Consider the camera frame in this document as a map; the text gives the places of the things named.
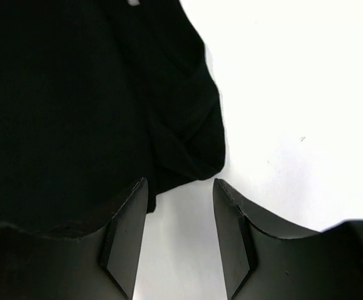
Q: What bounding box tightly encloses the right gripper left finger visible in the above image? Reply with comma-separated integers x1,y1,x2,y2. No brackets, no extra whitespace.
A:
99,179,148,299

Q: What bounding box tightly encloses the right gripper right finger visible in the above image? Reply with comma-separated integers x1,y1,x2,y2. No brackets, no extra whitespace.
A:
213,179,258,299

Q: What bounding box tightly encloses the black t shirt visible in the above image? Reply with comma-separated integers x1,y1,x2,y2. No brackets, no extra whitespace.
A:
0,1,225,231

